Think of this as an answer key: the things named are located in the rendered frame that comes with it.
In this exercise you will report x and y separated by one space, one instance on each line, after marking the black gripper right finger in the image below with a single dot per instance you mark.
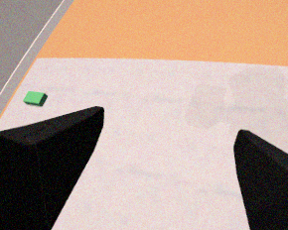
262 173

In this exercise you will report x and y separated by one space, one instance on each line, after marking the green block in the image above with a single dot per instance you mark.
35 98

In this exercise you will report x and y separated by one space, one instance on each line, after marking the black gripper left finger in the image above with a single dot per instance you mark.
41 163

